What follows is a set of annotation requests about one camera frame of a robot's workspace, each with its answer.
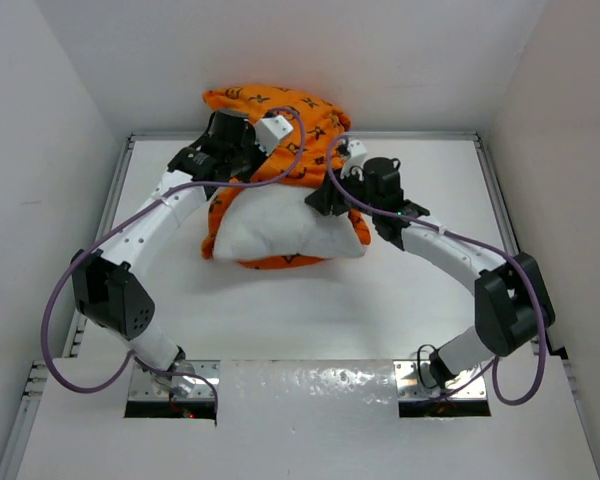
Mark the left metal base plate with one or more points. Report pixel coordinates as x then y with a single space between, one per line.
195 386

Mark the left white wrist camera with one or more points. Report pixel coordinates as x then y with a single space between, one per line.
271 131

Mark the orange patterned pillowcase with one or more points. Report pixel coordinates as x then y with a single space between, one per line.
299 161

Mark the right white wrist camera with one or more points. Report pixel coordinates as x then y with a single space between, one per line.
356 153

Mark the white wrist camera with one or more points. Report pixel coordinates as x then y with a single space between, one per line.
356 153
271 131

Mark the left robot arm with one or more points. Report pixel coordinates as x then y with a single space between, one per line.
107 284

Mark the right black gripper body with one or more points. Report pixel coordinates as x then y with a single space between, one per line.
350 184

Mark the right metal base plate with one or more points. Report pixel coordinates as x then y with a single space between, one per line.
414 383

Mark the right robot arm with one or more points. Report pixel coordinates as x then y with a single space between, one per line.
511 301

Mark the white pillow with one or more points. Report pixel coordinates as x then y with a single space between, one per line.
274 221

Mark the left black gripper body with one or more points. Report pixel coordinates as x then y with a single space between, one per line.
245 158

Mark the metal base plate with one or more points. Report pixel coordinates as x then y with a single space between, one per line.
414 383
195 386

